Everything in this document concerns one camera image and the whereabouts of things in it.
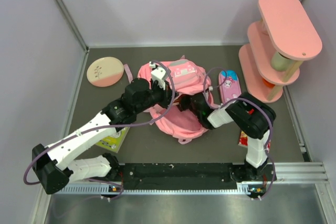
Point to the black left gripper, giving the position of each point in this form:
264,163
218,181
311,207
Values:
166,94

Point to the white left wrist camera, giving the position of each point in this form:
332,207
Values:
158,75

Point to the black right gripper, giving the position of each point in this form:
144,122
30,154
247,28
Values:
181,104

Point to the red colourful picture book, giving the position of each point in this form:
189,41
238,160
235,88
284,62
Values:
243,139

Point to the cream and pink plate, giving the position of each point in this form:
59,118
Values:
105,72

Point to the green thin booklet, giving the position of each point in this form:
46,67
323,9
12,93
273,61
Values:
113,142

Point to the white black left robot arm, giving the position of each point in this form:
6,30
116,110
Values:
57,164

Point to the pink student backpack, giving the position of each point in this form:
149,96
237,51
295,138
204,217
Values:
189,79

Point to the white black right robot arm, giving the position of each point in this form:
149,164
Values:
253,117

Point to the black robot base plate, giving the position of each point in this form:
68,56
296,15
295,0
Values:
180,176

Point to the pink cartoon pencil case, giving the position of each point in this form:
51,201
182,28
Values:
229,85

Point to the orange bowl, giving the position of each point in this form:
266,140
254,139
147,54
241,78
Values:
268,84

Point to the pale green cup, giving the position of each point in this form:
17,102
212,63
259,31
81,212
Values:
280,62

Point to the pink three-tier wooden shelf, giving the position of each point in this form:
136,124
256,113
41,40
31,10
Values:
285,27

